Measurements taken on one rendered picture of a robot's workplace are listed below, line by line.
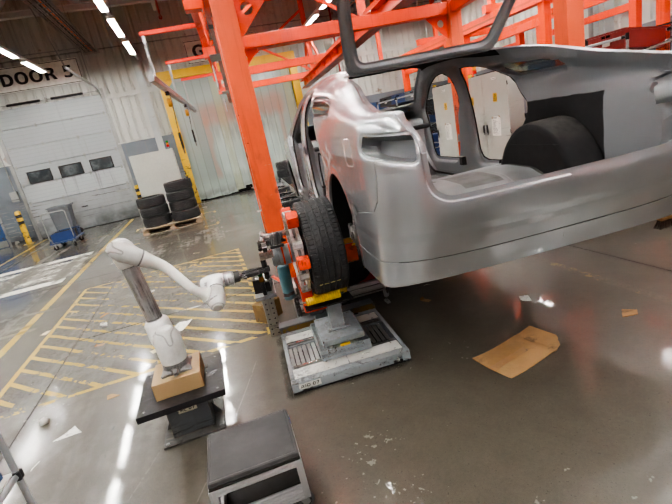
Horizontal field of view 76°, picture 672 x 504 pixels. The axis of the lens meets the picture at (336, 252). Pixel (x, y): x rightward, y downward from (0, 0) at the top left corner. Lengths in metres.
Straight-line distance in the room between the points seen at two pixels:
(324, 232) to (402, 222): 0.75
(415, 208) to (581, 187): 0.83
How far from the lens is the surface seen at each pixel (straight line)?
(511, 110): 7.34
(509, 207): 2.22
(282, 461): 2.06
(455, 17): 6.09
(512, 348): 3.14
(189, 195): 11.15
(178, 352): 2.82
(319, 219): 2.75
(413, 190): 2.06
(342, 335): 3.09
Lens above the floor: 1.63
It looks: 16 degrees down
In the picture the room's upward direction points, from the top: 12 degrees counter-clockwise
